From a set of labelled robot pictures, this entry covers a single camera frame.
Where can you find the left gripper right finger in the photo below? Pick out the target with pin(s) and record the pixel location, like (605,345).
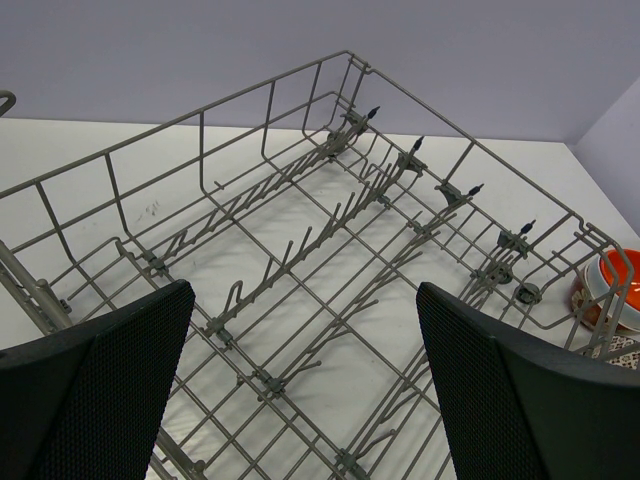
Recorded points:
(517,407)

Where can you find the grey wire dish rack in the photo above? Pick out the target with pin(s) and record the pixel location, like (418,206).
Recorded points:
(305,211)

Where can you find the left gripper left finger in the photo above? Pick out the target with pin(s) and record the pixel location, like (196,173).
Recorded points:
(87,402)

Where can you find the brown patterned bowl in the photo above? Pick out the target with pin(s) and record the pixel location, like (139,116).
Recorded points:
(621,351)

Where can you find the brown bottom bowl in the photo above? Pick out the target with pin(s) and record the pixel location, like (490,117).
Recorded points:
(577,298)

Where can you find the orange bowl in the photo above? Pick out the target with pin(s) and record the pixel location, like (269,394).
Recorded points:
(616,265)

